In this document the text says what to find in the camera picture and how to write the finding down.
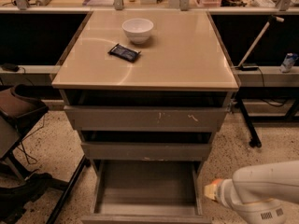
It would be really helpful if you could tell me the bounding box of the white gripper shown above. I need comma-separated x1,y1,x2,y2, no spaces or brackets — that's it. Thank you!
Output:
204,179,240,209

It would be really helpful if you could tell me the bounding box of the orange fruit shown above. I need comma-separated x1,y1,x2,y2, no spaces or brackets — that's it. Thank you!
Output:
211,178,223,185

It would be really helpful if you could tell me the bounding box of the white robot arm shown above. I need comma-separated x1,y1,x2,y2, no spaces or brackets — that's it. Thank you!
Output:
204,161,299,224

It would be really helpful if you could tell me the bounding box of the grey bottom drawer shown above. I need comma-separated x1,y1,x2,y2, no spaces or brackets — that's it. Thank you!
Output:
81,161,211,224

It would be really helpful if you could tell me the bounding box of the grey drawer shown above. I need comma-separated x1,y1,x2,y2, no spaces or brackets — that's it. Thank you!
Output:
81,142,211,161
81,161,211,224
64,105,226,133

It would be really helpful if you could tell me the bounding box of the grey drawer cabinet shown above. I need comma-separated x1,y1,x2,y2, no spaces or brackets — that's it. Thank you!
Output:
50,9,241,170

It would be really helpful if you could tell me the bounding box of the grey middle drawer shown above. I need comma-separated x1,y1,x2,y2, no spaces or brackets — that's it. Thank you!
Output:
81,142,211,161

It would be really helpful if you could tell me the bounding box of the grey top drawer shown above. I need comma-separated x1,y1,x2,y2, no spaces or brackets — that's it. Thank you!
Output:
64,105,226,133

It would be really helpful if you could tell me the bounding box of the black table leg right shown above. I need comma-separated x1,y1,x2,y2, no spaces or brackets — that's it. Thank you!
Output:
236,96,262,148

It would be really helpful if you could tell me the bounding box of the black table leg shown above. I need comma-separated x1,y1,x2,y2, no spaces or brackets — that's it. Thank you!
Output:
236,96,262,148
46,156,90,224

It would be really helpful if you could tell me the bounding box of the black power adapter right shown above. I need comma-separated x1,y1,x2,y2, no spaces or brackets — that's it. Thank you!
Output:
240,63,259,71

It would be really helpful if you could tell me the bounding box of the black power adapter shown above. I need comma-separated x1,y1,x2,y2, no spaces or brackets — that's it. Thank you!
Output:
1,63,20,72
240,63,259,71

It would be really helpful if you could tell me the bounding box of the black table leg left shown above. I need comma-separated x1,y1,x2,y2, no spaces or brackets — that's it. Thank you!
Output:
46,156,90,224

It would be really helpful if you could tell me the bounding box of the blue white can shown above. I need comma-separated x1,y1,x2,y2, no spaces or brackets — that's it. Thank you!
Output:
279,53,299,73

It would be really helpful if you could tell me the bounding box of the dark blue snack packet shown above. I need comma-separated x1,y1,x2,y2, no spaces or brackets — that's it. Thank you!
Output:
108,44,140,63

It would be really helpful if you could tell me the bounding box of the white ceramic bowl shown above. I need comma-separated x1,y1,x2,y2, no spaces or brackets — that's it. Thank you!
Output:
122,18,153,44

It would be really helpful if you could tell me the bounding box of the white stick with black tip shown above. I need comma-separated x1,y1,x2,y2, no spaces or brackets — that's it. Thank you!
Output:
236,15,284,70

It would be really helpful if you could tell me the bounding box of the dark office chair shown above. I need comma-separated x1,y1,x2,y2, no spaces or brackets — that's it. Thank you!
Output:
0,84,56,224

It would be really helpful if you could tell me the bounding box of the black power adapter left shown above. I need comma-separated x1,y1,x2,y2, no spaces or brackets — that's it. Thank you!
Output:
1,63,20,72

